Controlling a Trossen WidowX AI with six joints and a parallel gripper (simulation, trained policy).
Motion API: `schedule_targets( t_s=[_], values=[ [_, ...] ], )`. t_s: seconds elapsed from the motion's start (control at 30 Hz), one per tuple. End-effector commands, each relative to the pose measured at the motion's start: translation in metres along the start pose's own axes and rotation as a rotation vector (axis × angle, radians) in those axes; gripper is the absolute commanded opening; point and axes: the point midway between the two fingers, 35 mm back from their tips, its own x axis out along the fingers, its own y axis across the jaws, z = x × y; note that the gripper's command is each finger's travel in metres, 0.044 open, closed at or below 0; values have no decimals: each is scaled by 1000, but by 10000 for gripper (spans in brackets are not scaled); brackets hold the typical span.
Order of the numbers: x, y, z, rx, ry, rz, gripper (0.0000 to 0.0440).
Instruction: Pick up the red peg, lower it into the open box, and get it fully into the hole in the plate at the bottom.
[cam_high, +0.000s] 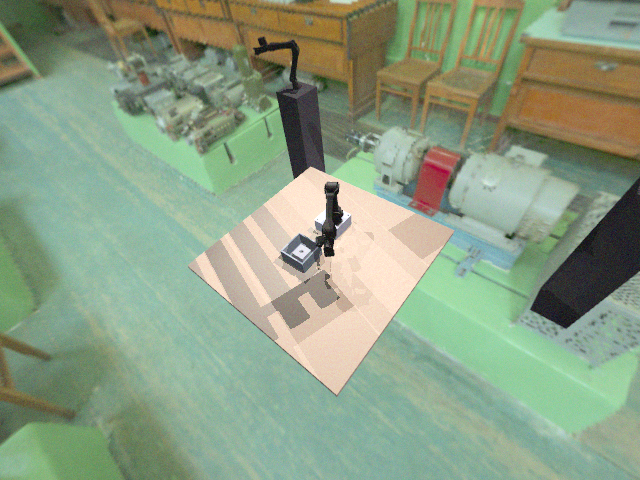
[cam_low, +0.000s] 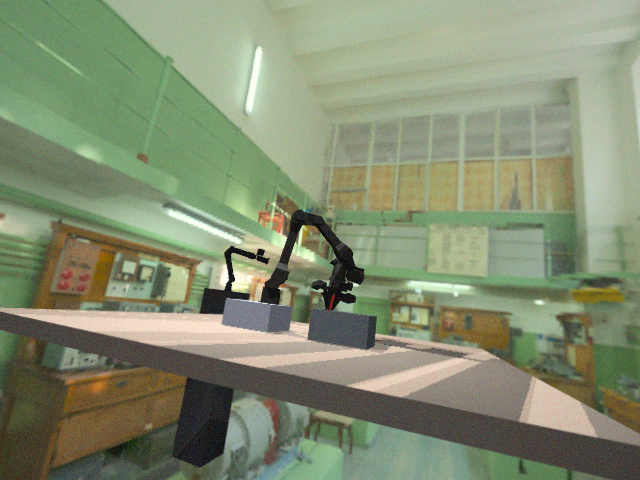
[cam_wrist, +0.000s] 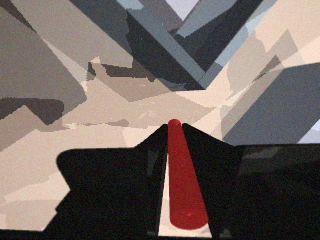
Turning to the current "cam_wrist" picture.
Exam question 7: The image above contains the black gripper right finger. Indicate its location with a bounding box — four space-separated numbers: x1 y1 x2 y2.
182 123 320 237

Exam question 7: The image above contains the red peg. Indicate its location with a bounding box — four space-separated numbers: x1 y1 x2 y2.
168 119 209 230

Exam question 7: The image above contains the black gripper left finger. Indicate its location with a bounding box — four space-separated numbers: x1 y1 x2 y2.
55 124 168 236

